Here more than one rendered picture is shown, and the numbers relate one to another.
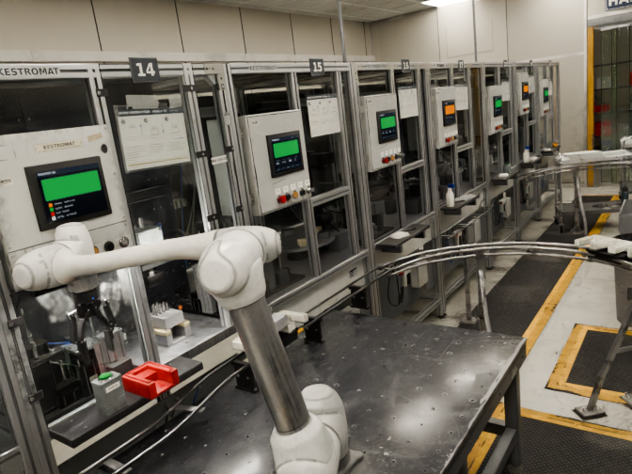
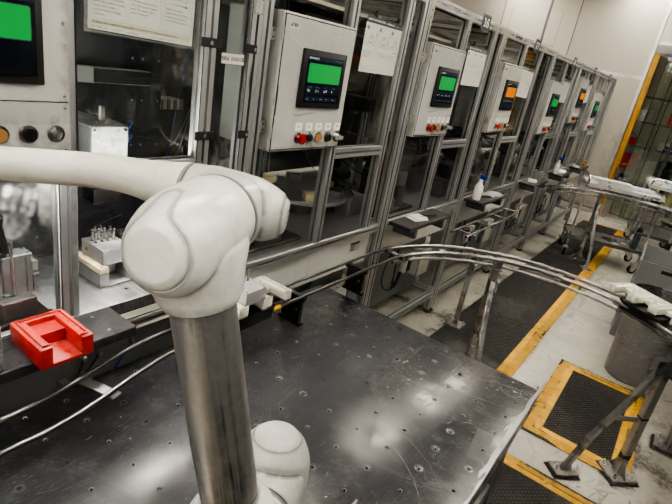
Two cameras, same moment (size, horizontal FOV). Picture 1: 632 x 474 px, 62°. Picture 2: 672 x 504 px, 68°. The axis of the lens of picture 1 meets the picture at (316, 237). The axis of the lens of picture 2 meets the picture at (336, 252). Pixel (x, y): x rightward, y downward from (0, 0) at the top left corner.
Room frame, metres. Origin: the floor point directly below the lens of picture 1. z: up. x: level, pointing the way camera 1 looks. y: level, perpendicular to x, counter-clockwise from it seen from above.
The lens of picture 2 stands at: (0.63, 0.07, 1.71)
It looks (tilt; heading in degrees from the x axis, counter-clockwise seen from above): 21 degrees down; 356
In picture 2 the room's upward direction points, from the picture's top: 11 degrees clockwise
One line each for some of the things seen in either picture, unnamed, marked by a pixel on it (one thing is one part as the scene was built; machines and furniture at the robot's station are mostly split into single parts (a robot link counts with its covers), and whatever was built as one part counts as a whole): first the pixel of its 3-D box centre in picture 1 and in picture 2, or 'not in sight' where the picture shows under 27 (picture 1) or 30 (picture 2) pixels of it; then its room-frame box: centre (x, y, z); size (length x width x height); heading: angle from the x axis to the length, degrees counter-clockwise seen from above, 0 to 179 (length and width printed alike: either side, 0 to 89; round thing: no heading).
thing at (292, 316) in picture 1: (272, 335); (241, 306); (2.19, 0.25, 0.84); 0.36 x 0.14 x 0.10; 143
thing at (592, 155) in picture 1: (594, 188); (610, 220); (6.11, -3.37, 0.48); 0.88 x 0.56 x 0.96; 71
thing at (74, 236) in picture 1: (71, 248); not in sight; (1.57, 0.74, 1.47); 0.13 x 0.11 x 0.16; 168
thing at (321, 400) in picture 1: (320, 421); (270, 474); (1.46, 0.06, 0.85); 0.18 x 0.16 x 0.22; 168
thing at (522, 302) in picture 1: (560, 247); (558, 269); (5.48, -2.64, 0.01); 5.85 x 0.59 x 0.01; 143
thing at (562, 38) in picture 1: (470, 98); (513, 89); (9.68, -3.07, 1.65); 3.78 x 0.08 x 3.30; 53
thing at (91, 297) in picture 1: (87, 302); not in sight; (1.58, 0.74, 1.29); 0.08 x 0.07 x 0.09; 143
